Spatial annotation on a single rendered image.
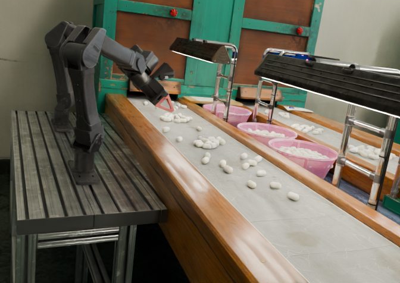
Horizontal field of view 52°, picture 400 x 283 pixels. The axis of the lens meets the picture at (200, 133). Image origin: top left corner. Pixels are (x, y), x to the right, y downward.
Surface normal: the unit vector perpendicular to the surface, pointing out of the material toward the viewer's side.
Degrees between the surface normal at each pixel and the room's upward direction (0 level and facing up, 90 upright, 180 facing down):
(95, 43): 90
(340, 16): 90
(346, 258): 0
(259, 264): 0
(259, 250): 0
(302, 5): 90
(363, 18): 91
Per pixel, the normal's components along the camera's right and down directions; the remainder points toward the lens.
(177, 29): 0.34, 0.26
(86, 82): 0.84, 0.36
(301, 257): 0.12, -0.96
